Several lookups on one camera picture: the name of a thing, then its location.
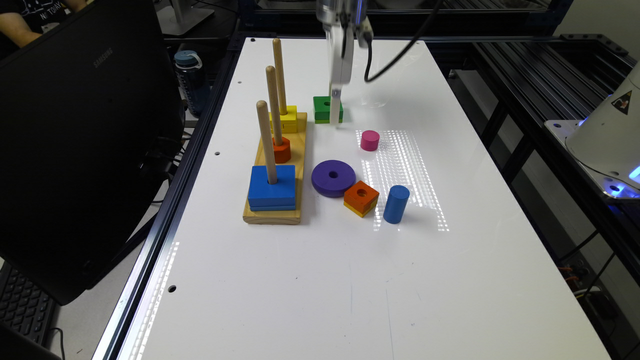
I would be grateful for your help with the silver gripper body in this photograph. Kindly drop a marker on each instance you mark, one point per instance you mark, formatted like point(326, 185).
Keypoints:
point(342, 12)

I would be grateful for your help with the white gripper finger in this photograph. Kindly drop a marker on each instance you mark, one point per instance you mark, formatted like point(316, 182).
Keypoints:
point(335, 104)
point(341, 49)

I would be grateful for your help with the green square block with hole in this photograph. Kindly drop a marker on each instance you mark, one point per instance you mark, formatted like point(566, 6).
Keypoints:
point(321, 109)

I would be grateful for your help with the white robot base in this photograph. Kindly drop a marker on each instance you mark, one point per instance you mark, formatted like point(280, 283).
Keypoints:
point(606, 143)

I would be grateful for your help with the person forearm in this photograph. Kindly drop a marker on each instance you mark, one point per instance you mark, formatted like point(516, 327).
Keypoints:
point(21, 21)

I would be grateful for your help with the yellow square block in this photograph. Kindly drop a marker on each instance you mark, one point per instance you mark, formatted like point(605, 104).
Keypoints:
point(288, 121)

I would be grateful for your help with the orange octagon block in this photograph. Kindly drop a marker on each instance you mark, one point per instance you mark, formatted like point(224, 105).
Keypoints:
point(282, 152)

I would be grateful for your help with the orange square block with hole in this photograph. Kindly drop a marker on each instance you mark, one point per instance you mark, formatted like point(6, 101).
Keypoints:
point(361, 198)

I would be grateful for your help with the blue square block stack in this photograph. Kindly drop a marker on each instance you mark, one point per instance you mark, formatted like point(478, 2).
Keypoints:
point(263, 196)

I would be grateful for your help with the rear wooden peg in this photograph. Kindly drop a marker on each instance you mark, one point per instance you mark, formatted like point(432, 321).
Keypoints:
point(280, 82)

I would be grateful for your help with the wooden peg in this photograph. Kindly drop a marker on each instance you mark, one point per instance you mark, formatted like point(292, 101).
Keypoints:
point(267, 144)
point(274, 104)
point(280, 82)

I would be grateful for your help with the pink short cylinder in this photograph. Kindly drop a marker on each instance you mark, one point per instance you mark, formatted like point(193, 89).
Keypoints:
point(369, 140)

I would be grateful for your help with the wooden peg base board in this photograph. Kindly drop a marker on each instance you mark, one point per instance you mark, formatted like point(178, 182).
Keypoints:
point(282, 217)

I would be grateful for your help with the middle wooden peg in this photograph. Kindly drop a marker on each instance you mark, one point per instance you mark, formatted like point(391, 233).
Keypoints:
point(274, 104)

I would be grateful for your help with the front wooden peg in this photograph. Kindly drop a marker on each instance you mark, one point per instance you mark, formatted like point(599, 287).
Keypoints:
point(267, 144)

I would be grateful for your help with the blue cylinder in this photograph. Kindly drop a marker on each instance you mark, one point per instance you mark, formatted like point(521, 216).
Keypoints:
point(396, 203)

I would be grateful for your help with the blue water bottle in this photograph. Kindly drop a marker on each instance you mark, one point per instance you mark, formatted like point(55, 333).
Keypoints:
point(192, 80)

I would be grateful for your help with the monitor stand base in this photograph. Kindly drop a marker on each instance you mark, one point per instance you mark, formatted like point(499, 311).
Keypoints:
point(180, 17)

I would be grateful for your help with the black Samsung monitor back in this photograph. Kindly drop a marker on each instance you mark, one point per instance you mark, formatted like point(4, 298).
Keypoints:
point(91, 120)

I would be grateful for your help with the black keyboard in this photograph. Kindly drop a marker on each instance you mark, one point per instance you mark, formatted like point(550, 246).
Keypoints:
point(25, 307)

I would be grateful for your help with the purple ring disc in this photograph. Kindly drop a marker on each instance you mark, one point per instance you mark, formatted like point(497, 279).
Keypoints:
point(332, 178)

